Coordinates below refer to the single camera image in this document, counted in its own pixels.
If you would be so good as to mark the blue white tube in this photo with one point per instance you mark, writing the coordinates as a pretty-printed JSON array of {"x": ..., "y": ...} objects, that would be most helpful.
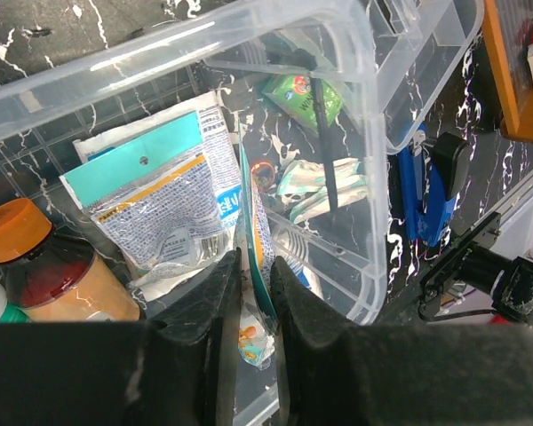
[{"x": 295, "y": 251}]

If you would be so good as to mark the orange wooden shelf rack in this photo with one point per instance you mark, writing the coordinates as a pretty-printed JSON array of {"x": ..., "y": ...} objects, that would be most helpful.
[{"x": 507, "y": 28}]

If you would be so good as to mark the white blue gauze packet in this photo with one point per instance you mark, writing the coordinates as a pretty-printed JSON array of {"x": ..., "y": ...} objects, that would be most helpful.
[{"x": 213, "y": 168}]

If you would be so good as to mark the white swab packet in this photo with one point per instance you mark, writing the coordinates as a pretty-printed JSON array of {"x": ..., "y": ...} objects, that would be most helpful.
[{"x": 304, "y": 182}]

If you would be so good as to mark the brown orange medicine bottle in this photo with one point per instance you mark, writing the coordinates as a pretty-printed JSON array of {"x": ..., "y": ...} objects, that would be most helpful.
[{"x": 51, "y": 276}]

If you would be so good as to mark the red tape roll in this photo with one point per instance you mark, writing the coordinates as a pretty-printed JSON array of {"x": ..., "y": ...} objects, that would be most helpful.
[{"x": 264, "y": 175}]

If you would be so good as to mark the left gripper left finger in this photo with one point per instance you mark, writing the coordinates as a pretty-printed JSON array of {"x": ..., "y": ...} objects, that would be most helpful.
[{"x": 178, "y": 368}]

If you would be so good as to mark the clear tray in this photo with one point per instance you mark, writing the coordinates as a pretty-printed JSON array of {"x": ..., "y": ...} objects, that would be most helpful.
[{"x": 418, "y": 45}]

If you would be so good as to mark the blue thermometer case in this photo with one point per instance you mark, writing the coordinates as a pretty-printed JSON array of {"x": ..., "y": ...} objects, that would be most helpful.
[{"x": 433, "y": 171}]

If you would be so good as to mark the green small box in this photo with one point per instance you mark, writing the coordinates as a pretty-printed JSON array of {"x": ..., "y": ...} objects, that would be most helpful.
[{"x": 293, "y": 94}]

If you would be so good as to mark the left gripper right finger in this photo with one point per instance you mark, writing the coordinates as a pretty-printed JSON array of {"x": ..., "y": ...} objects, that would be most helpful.
[{"x": 332, "y": 371}]

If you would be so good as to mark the clear bag with tubing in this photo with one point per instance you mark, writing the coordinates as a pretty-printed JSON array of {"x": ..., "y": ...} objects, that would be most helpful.
[{"x": 253, "y": 237}]

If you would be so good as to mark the clear first aid box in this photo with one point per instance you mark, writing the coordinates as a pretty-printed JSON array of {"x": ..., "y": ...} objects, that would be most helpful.
[{"x": 60, "y": 76}]

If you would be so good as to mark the clear bag teal header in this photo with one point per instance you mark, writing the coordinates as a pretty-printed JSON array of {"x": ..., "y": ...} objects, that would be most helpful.
[{"x": 151, "y": 213}]

